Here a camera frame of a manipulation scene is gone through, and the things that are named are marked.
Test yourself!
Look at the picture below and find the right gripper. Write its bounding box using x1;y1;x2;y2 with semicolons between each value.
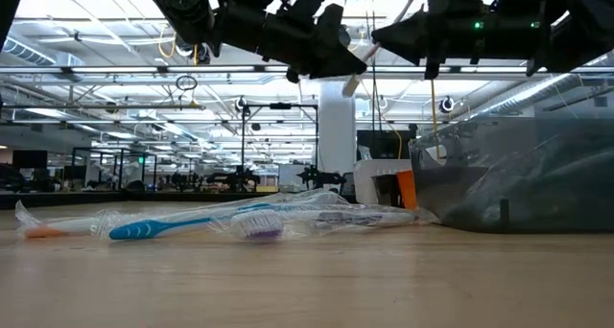
371;0;551;80

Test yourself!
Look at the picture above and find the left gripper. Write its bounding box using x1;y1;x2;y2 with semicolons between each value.
213;0;368;84

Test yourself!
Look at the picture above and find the red toothbrush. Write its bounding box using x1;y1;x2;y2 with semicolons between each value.
342;0;419;99

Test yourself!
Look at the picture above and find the white building column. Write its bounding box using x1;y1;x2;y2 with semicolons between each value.
318;78;357;176

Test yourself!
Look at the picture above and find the black monitor screen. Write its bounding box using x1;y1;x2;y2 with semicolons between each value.
356;129;416;161

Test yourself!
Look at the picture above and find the white perforated plastic basket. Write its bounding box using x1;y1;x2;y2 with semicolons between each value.
353;158;413;205

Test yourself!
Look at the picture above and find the black perforated plastic basket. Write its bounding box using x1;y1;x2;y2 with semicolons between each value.
371;174;402;208

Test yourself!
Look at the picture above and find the orange perforated plastic basket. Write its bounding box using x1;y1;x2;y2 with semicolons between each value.
395;169;418;210

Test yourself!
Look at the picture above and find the purple toothbrush in clear wrapper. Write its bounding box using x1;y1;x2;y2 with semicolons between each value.
208;203;440;243

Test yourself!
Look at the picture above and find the smoky grey translucent bin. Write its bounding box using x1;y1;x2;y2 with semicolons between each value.
408;116;614;234

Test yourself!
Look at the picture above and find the orange toothbrush in clear wrapper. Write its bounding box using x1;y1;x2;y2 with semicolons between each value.
13;200;105;241

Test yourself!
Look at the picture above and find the black hanging cable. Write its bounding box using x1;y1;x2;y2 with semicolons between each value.
362;0;385;132

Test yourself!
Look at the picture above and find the black framed glass enclosure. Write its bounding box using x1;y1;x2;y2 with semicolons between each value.
71;147;158;192

